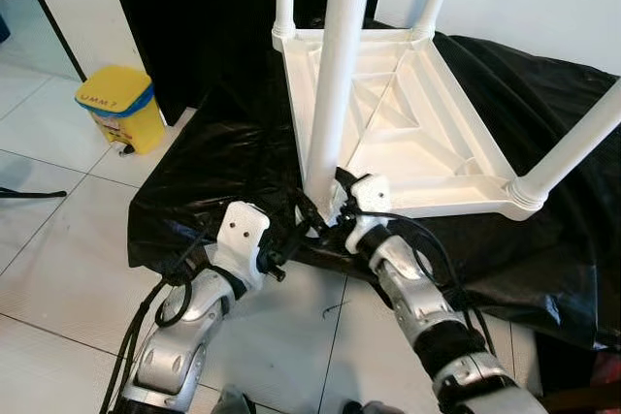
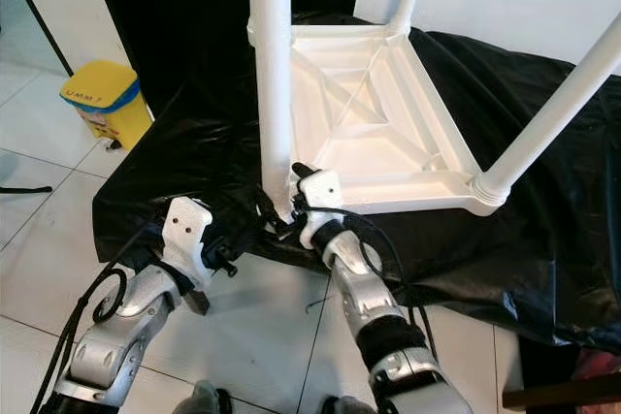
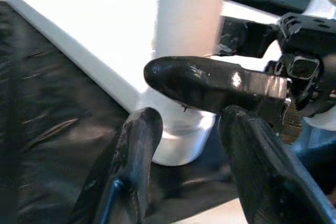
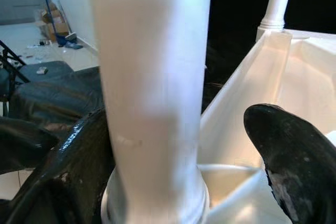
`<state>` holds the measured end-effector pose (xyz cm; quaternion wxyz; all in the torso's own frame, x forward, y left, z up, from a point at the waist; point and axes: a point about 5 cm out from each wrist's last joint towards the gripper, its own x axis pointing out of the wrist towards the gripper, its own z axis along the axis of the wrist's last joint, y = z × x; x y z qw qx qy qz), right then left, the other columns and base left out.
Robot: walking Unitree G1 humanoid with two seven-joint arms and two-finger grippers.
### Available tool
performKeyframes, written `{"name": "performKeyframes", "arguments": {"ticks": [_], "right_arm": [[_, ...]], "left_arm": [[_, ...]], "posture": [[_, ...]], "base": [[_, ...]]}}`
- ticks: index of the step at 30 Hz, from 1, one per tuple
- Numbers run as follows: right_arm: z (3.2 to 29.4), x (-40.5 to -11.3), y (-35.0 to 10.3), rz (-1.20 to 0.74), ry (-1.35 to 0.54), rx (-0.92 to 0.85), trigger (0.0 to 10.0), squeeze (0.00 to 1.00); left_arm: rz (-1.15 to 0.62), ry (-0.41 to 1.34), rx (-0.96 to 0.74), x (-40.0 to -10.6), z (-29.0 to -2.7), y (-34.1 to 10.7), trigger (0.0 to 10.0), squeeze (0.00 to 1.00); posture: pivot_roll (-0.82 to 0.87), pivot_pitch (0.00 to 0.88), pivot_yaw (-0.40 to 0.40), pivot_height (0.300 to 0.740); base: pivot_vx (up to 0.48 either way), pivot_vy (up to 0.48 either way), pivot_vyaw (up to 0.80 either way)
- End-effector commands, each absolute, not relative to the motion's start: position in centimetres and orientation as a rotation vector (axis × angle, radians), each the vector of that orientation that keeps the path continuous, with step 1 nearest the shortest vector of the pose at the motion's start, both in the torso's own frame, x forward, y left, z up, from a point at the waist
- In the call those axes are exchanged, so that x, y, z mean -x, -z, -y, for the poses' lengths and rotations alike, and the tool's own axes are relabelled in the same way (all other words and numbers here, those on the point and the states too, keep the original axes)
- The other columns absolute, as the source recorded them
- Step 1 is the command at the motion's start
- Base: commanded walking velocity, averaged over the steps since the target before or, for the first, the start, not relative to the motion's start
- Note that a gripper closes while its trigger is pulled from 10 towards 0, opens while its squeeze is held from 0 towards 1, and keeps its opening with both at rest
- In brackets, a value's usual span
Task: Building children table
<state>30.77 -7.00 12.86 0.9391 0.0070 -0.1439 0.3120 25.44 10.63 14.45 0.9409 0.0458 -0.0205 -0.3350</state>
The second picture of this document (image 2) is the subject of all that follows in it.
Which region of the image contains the white plastic children table top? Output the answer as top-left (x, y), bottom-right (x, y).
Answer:
top-left (247, 24), bottom-right (510, 216)

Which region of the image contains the yellow bin with blue band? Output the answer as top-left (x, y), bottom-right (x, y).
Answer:
top-left (60, 58), bottom-right (153, 148)

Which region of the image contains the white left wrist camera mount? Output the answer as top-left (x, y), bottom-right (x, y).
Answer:
top-left (163, 196), bottom-right (214, 289)

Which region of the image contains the black door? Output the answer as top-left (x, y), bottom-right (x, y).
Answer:
top-left (85, 0), bottom-right (365, 114)

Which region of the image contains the black plastic table cover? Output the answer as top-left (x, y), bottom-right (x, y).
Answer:
top-left (92, 16), bottom-right (621, 352)

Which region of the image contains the black floor cable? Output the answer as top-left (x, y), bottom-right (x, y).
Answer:
top-left (0, 184), bottom-right (51, 195)

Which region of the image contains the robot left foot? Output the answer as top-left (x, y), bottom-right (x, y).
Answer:
top-left (175, 382), bottom-right (232, 414)

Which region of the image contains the black door frame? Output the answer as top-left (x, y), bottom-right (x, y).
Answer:
top-left (0, 0), bottom-right (74, 76)

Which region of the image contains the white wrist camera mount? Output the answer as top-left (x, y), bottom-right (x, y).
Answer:
top-left (296, 170), bottom-right (345, 248)
top-left (163, 196), bottom-right (214, 289)

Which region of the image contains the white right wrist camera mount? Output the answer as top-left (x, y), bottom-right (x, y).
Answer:
top-left (296, 170), bottom-right (345, 248)

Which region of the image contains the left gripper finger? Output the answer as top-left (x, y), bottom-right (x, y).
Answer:
top-left (245, 193), bottom-right (282, 239)

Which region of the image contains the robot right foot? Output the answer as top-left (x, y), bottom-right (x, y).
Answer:
top-left (320, 395), bottom-right (370, 414)

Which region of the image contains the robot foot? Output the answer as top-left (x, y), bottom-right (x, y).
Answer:
top-left (320, 395), bottom-right (370, 414)
top-left (175, 382), bottom-right (232, 414)

